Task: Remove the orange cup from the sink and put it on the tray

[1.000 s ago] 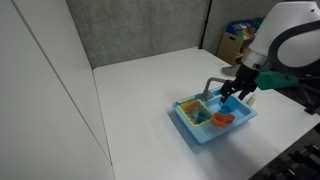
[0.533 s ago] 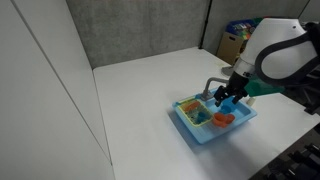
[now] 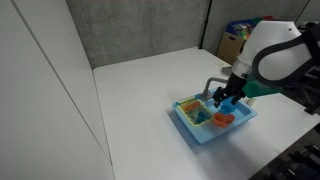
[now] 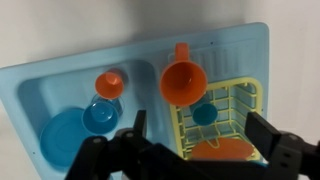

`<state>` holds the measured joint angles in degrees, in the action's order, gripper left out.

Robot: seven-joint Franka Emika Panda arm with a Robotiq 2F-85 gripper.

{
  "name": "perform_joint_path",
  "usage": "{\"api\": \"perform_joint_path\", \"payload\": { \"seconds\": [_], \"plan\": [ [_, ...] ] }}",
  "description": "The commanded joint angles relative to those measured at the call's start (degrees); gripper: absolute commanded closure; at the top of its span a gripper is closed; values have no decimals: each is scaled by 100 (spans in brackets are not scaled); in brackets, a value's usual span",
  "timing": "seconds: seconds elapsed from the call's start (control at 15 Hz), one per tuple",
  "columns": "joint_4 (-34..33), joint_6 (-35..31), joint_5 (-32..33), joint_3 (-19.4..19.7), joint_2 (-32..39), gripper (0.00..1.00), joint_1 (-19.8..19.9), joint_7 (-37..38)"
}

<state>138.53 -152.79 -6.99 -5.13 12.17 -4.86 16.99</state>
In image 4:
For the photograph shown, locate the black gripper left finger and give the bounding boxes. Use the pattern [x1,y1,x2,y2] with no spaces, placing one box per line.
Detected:
[65,110,200,180]

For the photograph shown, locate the yellow dish rack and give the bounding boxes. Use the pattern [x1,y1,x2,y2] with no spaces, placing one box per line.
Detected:
[170,77,263,161]

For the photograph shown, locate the small orange cup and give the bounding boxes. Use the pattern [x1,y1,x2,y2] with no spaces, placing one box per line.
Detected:
[95,69,126,99]

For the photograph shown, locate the blue cup in rack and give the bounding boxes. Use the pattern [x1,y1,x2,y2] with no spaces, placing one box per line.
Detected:
[190,97,218,126]

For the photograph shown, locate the orange plate in rack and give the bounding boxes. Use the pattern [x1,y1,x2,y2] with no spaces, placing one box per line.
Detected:
[191,138,254,160]

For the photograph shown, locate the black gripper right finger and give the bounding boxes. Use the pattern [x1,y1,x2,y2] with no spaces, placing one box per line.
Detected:
[245,112,320,180]

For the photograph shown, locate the blue plate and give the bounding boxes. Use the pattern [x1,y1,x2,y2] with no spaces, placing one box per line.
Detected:
[40,108,91,168]

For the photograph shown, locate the blue cup in sink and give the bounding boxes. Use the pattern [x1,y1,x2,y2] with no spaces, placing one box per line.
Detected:
[82,95,123,134]

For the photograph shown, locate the light blue toy sink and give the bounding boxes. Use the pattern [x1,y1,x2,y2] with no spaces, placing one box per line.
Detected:
[0,23,269,180]

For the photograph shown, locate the large orange cup with handle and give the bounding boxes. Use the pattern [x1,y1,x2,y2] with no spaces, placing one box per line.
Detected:
[159,42,207,106]

